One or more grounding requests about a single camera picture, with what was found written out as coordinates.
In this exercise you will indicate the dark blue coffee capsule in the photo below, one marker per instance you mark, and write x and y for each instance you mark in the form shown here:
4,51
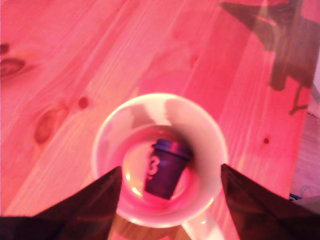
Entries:
166,170

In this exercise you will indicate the patterned mug with white inside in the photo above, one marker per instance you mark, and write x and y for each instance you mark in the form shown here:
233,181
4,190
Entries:
207,140

